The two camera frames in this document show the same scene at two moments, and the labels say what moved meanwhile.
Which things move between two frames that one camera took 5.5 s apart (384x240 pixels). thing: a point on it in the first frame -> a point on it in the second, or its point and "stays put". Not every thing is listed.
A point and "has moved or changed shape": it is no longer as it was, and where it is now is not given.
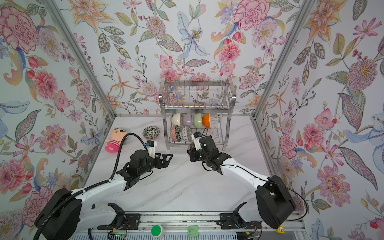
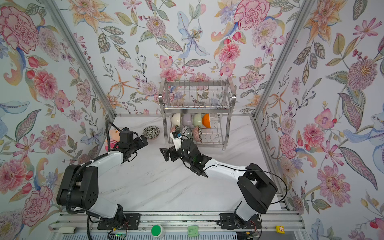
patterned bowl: x=191 y=146 has moved or changed shape
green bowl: x=197 y=120 stays put
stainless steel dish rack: x=189 y=105 stays put
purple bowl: x=186 y=119 stays put
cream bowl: x=176 y=119 stays put
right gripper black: x=193 y=154 -> x=167 y=154
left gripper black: x=164 y=164 -> x=140 y=143
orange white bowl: x=206 y=120 stays put
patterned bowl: x=151 y=132 stays put
